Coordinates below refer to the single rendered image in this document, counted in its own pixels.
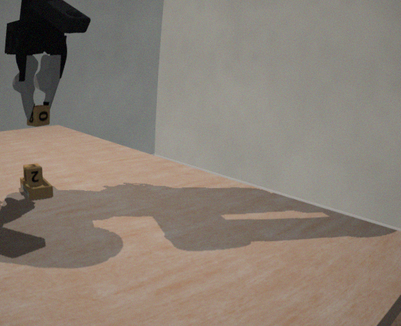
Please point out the brown wooden tray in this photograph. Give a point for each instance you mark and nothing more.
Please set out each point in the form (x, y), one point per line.
(37, 191)

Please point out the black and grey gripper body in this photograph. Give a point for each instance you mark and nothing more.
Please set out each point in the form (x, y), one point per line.
(42, 36)

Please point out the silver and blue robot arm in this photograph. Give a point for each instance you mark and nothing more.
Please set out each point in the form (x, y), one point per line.
(63, 16)

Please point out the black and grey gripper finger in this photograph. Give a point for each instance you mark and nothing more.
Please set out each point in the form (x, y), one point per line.
(48, 77)
(27, 65)

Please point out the tan wooden number cube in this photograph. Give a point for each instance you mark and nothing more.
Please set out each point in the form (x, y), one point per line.
(40, 116)
(33, 174)

